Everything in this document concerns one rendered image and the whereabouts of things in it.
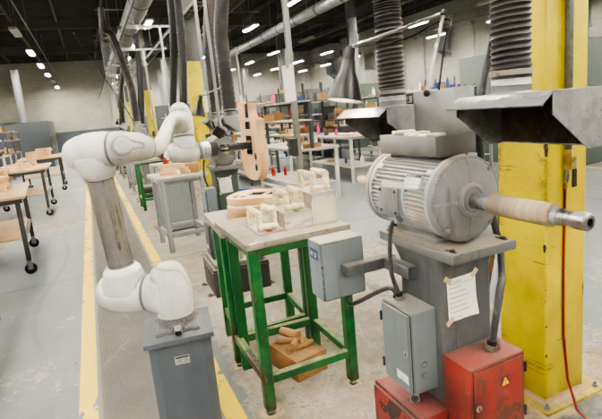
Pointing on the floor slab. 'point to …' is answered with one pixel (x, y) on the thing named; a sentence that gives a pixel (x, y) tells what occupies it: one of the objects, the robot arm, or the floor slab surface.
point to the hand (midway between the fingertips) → (248, 145)
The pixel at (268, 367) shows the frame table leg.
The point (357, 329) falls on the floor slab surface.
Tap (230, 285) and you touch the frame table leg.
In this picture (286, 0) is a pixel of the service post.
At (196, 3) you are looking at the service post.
